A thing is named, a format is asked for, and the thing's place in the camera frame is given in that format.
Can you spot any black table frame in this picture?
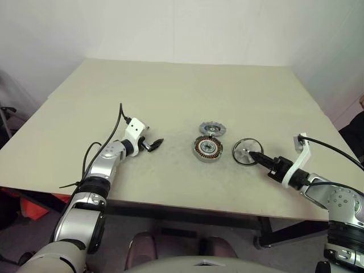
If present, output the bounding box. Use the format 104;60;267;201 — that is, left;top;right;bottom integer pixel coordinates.
104;200;328;250

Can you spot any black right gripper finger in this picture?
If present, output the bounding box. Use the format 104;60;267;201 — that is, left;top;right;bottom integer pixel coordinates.
255;159;274;171
249;151;274;166

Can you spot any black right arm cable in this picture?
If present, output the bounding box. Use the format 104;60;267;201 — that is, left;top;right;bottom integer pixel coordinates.
297;136;364;172

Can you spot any copper-wound motor stator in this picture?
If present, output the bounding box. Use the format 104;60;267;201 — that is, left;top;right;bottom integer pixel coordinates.
191;135;225;163

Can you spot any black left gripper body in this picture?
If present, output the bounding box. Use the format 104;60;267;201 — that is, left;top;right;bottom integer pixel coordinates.
139;136;152;153

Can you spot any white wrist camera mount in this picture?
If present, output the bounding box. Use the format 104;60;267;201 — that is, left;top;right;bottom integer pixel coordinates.
282;132;312;188
126;117;150;157

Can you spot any grey caster wheel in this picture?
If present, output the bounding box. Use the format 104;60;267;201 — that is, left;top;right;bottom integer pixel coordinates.
254;235;271;250

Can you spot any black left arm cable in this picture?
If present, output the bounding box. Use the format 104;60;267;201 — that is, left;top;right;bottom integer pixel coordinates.
81;102;132;184

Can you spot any dark brown floor object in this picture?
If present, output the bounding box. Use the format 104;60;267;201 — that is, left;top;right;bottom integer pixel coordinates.
18;251;36;266

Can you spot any person in dark clothing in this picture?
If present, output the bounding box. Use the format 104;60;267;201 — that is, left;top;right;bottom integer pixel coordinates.
338;110;364;171

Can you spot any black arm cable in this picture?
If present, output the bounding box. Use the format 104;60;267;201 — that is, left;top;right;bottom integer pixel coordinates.
81;102;132;184
297;136;364;172

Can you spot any silver spoked rotor ring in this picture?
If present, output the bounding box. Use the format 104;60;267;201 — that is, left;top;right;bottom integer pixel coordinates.
232;137;264;165

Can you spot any dark maroon rounded shape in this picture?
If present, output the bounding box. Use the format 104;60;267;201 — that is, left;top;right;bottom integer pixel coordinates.
198;235;238;260
125;231;158;270

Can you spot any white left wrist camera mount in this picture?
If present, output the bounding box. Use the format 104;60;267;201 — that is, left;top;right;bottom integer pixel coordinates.
126;117;150;157

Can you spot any grey robot torso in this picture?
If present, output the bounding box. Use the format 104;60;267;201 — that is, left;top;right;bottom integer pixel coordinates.
123;255;282;273

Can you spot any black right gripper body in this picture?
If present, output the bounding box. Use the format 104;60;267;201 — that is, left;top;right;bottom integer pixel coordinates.
267;155;294;181

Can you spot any orange floor object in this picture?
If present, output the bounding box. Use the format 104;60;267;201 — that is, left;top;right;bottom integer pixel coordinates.
19;197;69;221

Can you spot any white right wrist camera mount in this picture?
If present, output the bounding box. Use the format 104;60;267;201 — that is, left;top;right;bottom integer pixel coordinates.
282;132;312;188

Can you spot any silver metal stand pole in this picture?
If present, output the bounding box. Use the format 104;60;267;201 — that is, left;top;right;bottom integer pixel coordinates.
0;106;13;138

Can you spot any grey toothed gear disc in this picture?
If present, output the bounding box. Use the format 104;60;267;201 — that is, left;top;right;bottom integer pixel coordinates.
198;121;228;137

